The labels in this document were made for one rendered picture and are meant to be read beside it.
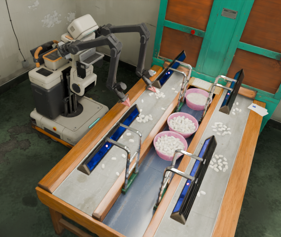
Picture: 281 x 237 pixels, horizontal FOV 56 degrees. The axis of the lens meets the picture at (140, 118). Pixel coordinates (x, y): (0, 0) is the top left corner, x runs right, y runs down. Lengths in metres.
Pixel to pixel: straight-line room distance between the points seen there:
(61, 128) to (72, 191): 1.17
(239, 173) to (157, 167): 0.59
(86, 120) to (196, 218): 1.64
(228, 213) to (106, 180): 0.82
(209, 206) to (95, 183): 0.76
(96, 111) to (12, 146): 0.97
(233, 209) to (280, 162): 1.72
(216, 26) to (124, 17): 1.72
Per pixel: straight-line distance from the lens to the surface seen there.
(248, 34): 2.62
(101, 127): 2.15
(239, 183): 2.03
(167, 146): 2.10
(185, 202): 1.39
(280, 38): 2.61
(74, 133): 2.79
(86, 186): 1.83
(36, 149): 3.09
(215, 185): 1.97
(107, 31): 2.47
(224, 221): 1.82
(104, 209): 1.71
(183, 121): 2.35
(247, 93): 2.80
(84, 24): 2.32
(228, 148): 2.25
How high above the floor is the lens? 2.27
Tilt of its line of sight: 42 degrees down
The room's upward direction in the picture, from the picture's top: 8 degrees clockwise
